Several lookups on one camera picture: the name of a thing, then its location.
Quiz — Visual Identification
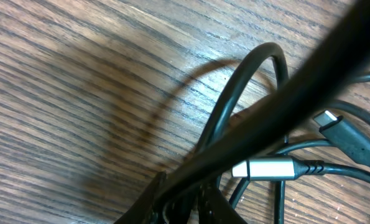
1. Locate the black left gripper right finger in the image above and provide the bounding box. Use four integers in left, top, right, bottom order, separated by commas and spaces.
156, 0, 370, 202

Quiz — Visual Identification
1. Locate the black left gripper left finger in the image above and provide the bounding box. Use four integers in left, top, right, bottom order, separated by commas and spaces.
114, 172, 246, 224

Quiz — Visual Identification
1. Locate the thick black USB-C cable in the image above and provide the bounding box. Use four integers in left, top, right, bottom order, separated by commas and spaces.
197, 42, 370, 224

